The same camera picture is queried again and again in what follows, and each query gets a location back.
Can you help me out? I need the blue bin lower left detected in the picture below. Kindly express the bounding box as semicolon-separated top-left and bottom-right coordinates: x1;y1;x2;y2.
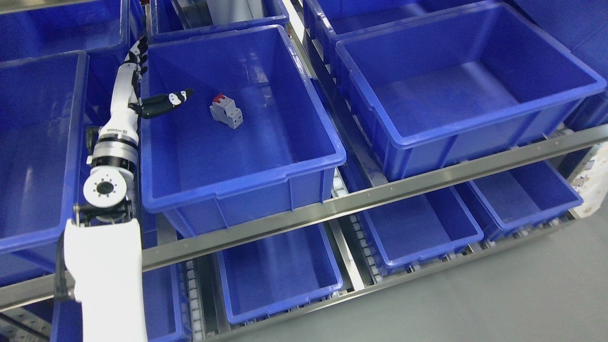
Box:
50;264;192;342

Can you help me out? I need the steel shelf rack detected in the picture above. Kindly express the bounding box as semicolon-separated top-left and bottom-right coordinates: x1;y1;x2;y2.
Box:
0;0;608;342

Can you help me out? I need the blue bin lower far right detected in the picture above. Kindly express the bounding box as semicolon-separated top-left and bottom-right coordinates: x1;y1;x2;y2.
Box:
454;161;583;242

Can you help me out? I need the blue bin centre upper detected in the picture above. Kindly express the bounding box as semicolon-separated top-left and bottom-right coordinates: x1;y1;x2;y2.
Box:
139;25;347;237

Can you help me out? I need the blue bin back right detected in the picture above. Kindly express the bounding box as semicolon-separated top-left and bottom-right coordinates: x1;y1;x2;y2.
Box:
303;0;505;100

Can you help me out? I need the white label board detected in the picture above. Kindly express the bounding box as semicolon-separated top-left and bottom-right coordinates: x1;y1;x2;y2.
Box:
570;142;608;218

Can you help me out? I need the blue bin right upper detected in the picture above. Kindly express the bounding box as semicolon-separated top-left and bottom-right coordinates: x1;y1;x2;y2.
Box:
332;2;607;181

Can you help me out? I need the blue bin lower middle right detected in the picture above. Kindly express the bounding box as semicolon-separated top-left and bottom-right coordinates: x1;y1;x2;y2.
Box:
357;187;484;276

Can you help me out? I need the white red circuit breaker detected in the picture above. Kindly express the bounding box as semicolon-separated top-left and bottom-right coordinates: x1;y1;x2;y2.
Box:
210;94;243;129

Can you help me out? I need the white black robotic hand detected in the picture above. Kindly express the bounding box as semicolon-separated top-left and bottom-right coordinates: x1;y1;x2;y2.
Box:
97;36;194;147

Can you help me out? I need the blue bin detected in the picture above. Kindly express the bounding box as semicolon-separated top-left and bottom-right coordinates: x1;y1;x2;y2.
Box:
357;187;484;276
139;25;347;237
146;0;289;43
303;0;505;100
332;2;607;181
0;0;145;93
50;264;192;342
217;224;344;325
0;51;89;285
454;161;583;242

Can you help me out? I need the blue bin back centre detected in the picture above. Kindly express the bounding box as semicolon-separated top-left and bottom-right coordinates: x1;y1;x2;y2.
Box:
146;0;289;43

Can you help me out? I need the blue bin back left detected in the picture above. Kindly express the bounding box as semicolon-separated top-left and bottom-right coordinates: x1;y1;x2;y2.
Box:
0;0;145;93

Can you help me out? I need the blue bin left upper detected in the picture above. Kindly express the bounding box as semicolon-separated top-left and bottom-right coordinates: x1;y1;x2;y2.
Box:
0;51;89;285

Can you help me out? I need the blue bin lower centre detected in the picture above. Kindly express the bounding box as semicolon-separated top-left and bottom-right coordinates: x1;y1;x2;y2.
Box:
217;224;344;325

